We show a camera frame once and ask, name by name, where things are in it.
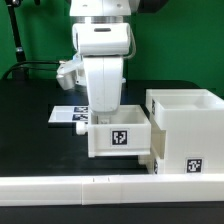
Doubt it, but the white drawer cabinet frame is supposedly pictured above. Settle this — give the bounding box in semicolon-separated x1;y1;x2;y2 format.
145;89;224;174

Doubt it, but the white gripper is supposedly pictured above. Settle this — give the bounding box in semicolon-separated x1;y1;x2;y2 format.
56;23;131;114

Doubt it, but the white drawer box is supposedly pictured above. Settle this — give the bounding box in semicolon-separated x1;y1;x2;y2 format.
76;105;151;157
138;146;164;175

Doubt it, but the white drawer box front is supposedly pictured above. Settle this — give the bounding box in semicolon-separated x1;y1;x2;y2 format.
138;146;164;175

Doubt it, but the black cable upper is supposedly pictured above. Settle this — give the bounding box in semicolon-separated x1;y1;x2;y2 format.
0;59;78;81

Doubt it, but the white front rail barrier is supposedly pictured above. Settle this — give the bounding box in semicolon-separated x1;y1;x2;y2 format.
0;174;224;206

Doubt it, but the black tripod pole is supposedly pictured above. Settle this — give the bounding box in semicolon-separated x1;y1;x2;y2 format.
2;0;29;81

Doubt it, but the white marker plate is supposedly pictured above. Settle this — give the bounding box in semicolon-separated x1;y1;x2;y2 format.
48;106;88;123

